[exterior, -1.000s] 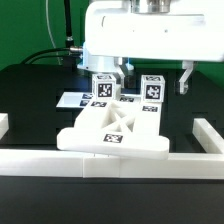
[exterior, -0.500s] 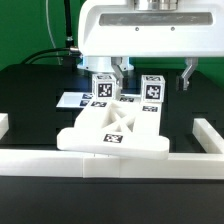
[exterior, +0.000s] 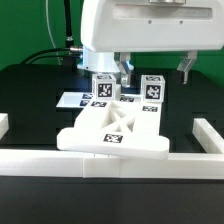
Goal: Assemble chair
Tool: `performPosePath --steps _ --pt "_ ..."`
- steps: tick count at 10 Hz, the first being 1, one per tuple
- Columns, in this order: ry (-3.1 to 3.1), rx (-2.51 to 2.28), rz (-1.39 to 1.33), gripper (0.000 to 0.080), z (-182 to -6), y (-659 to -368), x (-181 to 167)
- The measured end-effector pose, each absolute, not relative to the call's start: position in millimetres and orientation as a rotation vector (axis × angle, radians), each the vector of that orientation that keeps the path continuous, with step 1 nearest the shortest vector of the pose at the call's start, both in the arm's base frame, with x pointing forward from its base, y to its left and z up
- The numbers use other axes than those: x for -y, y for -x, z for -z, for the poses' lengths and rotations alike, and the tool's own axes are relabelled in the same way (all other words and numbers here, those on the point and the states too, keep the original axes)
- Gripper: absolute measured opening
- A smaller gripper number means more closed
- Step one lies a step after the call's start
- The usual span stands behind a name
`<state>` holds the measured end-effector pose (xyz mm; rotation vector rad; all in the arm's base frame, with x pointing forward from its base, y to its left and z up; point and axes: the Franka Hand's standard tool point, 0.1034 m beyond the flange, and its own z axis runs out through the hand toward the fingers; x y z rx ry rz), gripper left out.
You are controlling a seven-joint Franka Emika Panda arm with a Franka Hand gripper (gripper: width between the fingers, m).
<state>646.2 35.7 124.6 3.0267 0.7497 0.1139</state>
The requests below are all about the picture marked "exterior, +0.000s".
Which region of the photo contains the white block at left edge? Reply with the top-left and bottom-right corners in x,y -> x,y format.
0,113 -> 9,140

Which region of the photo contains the white thin cable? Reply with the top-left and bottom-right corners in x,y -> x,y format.
45,0 -> 63,66

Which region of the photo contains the white chair back frame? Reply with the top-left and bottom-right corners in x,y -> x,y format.
57,100 -> 170,160

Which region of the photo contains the black cable thick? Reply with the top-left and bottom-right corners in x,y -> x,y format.
20,46 -> 84,66

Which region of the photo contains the white sheet with tags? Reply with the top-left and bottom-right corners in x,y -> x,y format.
56,92 -> 92,108

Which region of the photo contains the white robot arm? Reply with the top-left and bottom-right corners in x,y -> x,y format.
81,0 -> 224,87

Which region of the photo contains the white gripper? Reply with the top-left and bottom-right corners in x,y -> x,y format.
81,0 -> 224,88

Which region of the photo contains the black vertical cable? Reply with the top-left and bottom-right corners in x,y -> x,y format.
63,0 -> 75,51

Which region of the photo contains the white U-shaped obstacle fence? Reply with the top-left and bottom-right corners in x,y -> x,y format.
0,119 -> 224,180

